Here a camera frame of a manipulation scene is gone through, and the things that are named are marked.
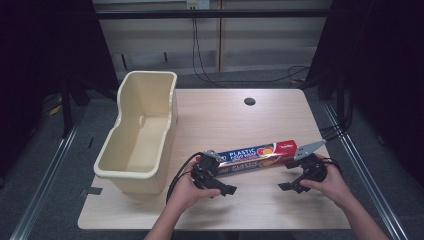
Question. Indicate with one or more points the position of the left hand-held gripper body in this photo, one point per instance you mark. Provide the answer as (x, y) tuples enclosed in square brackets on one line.
[(204, 173)]

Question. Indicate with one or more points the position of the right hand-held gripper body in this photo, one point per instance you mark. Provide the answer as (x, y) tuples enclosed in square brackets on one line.
[(311, 166)]

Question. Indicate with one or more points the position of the blue red plastic wrap box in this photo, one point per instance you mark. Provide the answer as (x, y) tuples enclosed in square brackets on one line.
[(253, 156)]

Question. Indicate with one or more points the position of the cream plastic bin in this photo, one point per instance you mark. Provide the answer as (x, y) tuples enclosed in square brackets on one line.
[(146, 140)]

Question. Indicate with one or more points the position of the person's right hand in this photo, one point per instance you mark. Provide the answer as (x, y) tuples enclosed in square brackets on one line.
[(328, 188)]

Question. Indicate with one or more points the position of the person's left hand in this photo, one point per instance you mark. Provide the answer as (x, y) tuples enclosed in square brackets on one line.
[(186, 195)]

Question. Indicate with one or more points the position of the dark round table grommet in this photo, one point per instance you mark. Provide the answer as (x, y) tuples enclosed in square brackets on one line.
[(249, 101)]

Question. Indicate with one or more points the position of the black tape piece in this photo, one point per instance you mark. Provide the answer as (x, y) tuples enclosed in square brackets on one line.
[(92, 191)]

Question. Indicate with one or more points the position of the black curtain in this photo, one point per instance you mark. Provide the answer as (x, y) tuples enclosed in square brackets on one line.
[(376, 66), (43, 50)]

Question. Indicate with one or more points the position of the black metal stand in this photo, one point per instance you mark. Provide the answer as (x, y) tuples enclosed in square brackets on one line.
[(66, 110)]

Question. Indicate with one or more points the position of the black horizontal bar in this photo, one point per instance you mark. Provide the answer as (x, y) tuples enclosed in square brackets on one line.
[(213, 13)]

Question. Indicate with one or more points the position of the metal floor rail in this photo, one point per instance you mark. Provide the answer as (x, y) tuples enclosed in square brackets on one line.
[(366, 176), (43, 180)]

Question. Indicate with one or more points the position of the white wall socket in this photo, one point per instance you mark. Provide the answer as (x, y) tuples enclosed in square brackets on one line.
[(198, 4)]

